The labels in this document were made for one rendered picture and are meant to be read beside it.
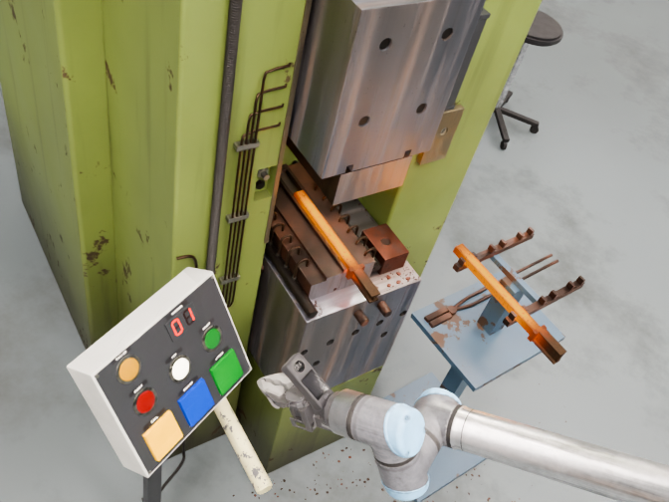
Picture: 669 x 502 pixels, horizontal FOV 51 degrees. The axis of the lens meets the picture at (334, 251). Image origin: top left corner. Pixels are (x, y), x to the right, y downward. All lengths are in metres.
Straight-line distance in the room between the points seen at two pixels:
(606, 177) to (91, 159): 3.11
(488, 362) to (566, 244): 1.73
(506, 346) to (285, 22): 1.24
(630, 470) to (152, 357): 0.91
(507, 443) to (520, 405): 1.62
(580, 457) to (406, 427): 0.32
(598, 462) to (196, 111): 0.99
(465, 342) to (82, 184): 1.20
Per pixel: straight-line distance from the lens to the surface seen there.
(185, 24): 1.31
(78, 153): 1.99
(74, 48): 1.80
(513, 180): 4.01
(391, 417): 1.31
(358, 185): 1.60
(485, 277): 1.97
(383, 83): 1.43
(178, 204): 1.58
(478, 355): 2.16
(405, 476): 1.40
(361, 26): 1.30
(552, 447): 1.41
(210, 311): 1.53
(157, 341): 1.45
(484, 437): 1.44
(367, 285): 1.81
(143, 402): 1.46
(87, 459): 2.63
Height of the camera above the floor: 2.36
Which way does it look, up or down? 46 degrees down
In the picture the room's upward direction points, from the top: 16 degrees clockwise
